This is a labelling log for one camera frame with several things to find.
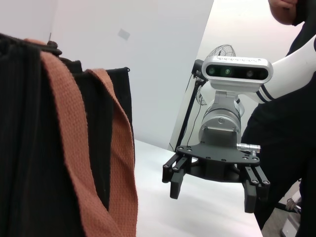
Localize person in black clothes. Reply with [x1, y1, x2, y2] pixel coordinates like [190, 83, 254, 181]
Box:
[240, 0, 316, 237]

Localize black wire cage fan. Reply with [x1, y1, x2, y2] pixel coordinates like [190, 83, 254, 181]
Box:
[194, 44, 238, 107]

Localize orange webbing bag handle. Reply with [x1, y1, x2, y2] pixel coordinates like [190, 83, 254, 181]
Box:
[23, 38, 138, 237]

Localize black fabric food bag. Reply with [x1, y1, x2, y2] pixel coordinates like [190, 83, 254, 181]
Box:
[0, 33, 136, 237]

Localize bare forearm of person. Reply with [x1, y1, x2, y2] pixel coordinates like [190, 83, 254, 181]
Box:
[268, 0, 307, 26]

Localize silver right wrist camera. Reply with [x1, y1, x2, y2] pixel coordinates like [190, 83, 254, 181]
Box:
[201, 56, 274, 93]

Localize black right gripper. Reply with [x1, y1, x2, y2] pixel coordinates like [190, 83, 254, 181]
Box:
[161, 142, 271, 214]

